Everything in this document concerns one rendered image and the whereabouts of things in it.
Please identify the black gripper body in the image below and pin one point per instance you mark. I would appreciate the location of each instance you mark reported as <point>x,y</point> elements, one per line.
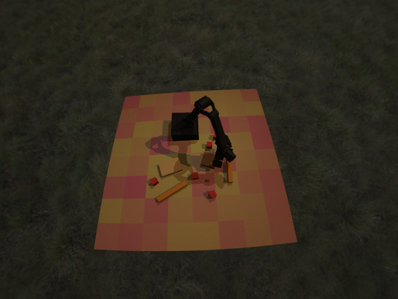
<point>217,162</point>

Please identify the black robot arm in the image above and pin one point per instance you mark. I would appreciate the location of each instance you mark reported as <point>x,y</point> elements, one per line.
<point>222,140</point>

